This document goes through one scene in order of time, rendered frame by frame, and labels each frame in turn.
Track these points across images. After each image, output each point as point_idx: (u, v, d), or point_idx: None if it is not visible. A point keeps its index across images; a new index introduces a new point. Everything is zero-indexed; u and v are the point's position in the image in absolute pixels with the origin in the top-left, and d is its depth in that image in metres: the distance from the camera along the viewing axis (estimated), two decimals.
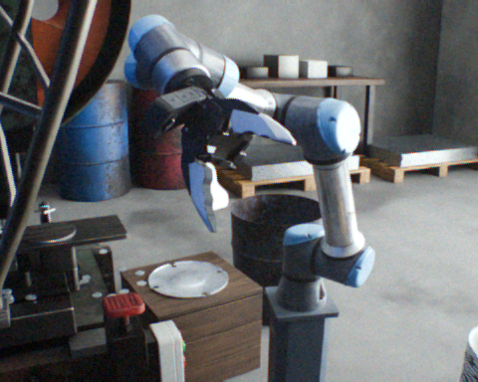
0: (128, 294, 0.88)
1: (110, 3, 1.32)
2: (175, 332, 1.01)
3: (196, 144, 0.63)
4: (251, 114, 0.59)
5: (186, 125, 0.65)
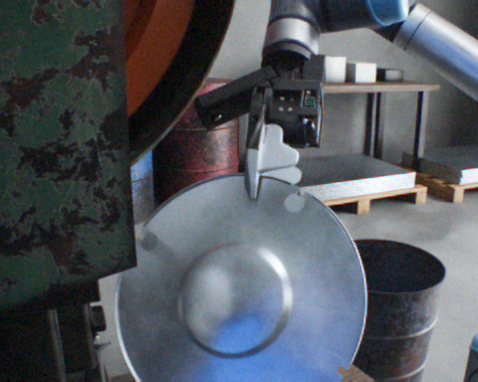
0: None
1: None
2: None
3: None
4: (247, 143, 0.58)
5: None
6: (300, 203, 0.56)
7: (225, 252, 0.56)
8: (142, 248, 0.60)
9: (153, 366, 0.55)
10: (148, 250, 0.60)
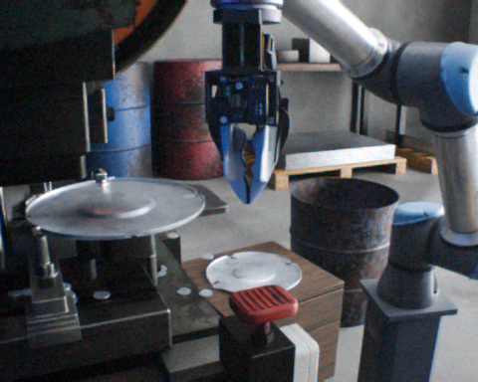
0: (268, 287, 0.59)
1: None
2: (309, 340, 0.71)
3: None
4: (226, 150, 0.58)
5: None
6: (192, 197, 0.85)
7: (134, 193, 0.86)
8: (98, 185, 0.92)
9: (44, 207, 0.80)
10: (100, 186, 0.91)
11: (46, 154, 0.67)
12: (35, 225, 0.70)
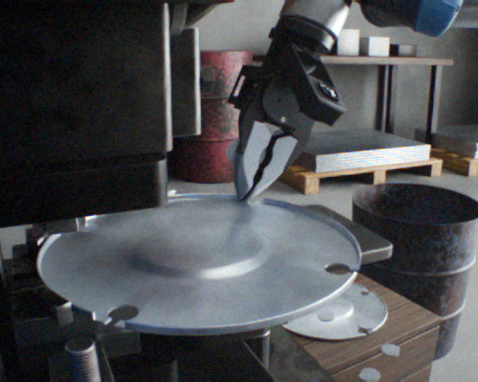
0: None
1: None
2: None
3: (273, 106, 0.56)
4: (285, 162, 0.59)
5: (286, 81, 0.55)
6: (90, 225, 0.51)
7: (141, 248, 0.44)
8: None
9: (313, 285, 0.39)
10: None
11: (84, 156, 0.32)
12: (61, 298, 0.35)
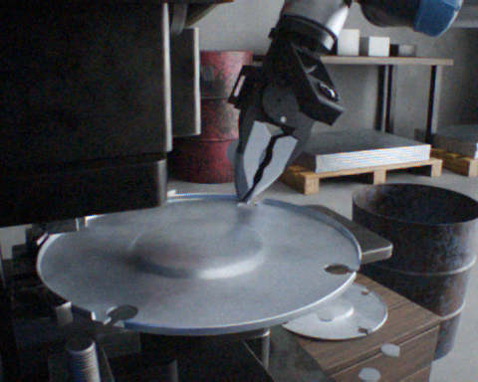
0: None
1: None
2: None
3: (273, 106, 0.56)
4: (285, 162, 0.59)
5: (286, 81, 0.55)
6: None
7: (216, 265, 0.41)
8: None
9: (273, 212, 0.55)
10: None
11: (84, 156, 0.32)
12: (61, 298, 0.35)
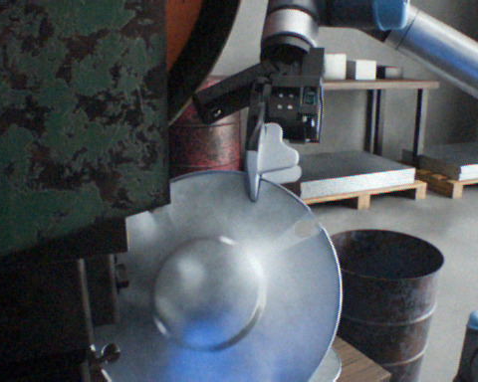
0: None
1: (183, 43, 0.81)
2: None
3: None
4: (246, 144, 0.58)
5: None
6: None
7: (251, 303, 0.52)
8: None
9: (183, 196, 0.60)
10: None
11: (25, 357, 0.42)
12: None
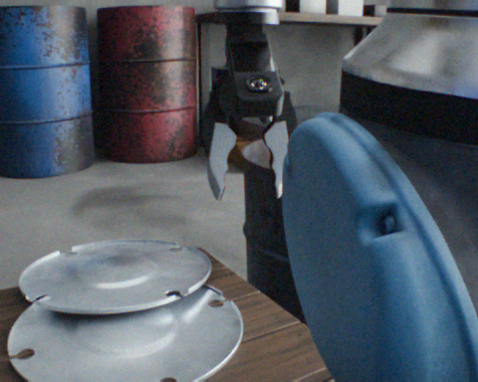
0: None
1: None
2: None
3: (233, 107, 0.54)
4: None
5: None
6: None
7: (108, 281, 0.70)
8: None
9: (184, 256, 0.82)
10: None
11: None
12: None
